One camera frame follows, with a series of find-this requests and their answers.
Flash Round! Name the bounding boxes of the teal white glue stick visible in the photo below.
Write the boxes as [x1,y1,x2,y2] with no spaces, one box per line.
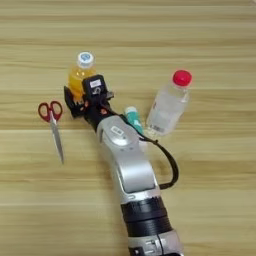
[123,105,150,152]

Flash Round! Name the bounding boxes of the clear bottle red cap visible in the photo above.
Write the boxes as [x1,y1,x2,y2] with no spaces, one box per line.
[145,69,193,137]

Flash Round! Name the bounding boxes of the red handled scissors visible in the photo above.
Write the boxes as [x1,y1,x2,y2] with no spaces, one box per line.
[37,100,66,165]

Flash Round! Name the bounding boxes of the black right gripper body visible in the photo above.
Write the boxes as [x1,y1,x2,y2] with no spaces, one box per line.
[77,94,117,132]

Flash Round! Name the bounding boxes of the orange juice bottle white cap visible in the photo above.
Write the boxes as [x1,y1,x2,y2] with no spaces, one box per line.
[67,51,98,102]

